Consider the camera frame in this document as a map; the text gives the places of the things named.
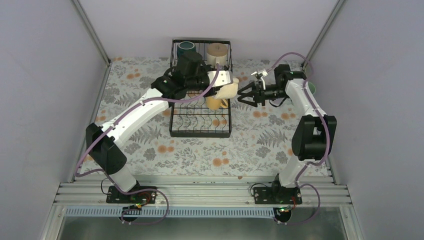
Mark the cream ribbed mug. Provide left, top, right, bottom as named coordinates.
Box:
left=213, top=77, right=240, bottom=100

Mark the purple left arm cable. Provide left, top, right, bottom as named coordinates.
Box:
left=74, top=62, right=221, bottom=227

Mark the cream mug on upper rack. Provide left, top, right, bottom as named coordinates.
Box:
left=206, top=42, right=228, bottom=67

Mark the aluminium front rail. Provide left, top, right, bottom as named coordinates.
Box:
left=41, top=174, right=363, bottom=240

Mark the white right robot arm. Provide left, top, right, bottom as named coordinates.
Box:
left=237, top=64, right=337, bottom=204

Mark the yellow mug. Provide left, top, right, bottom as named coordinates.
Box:
left=205, top=96, right=229, bottom=111

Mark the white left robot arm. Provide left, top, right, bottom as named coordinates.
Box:
left=83, top=51, right=239, bottom=203

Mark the dark teal mug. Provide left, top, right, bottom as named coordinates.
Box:
left=176, top=41, right=197, bottom=58

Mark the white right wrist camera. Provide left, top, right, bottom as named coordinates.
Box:
left=251, top=69, right=268, bottom=90

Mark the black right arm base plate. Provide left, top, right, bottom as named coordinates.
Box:
left=253, top=186, right=303, bottom=205

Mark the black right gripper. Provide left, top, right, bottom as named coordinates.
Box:
left=237, top=81, right=289, bottom=107

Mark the black wire dish rack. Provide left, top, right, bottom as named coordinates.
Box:
left=169, top=39, right=233, bottom=138

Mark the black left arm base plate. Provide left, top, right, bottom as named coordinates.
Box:
left=105, top=186, right=157, bottom=205

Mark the light green plastic cup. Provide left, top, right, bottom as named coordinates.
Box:
left=307, top=81, right=316, bottom=95

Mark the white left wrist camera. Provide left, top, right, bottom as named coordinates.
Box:
left=207, top=70, right=234, bottom=88

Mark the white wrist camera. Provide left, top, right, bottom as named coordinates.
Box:
left=251, top=69, right=268, bottom=90
left=207, top=70, right=234, bottom=88

